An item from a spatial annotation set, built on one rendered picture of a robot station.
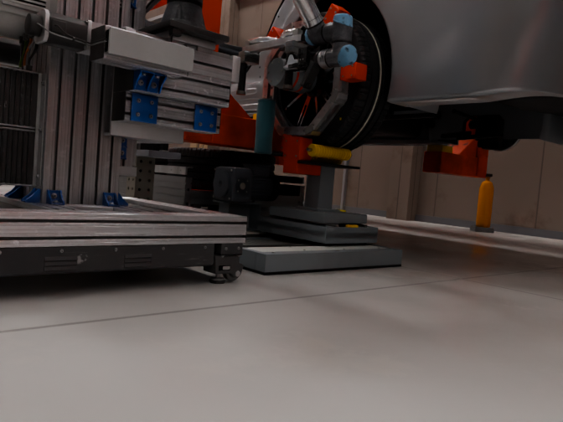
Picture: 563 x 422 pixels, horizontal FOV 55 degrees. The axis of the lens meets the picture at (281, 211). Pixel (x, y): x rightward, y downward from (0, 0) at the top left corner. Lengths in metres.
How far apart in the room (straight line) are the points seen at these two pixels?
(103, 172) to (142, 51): 0.47
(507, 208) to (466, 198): 0.49
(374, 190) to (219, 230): 5.59
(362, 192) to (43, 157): 5.93
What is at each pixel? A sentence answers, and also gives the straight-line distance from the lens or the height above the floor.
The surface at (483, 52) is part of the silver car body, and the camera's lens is 2.27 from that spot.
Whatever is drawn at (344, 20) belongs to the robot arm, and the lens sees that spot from 2.17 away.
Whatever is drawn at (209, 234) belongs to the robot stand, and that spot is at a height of 0.17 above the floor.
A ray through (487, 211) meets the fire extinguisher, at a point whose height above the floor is 0.22.
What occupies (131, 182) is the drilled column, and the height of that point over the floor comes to 0.29.
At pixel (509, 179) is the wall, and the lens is 6.31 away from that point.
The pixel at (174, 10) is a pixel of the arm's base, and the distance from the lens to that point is 1.88.
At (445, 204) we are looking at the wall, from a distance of 6.66.
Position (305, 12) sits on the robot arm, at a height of 1.01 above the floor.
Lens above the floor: 0.36
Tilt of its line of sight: 3 degrees down
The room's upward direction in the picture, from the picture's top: 5 degrees clockwise
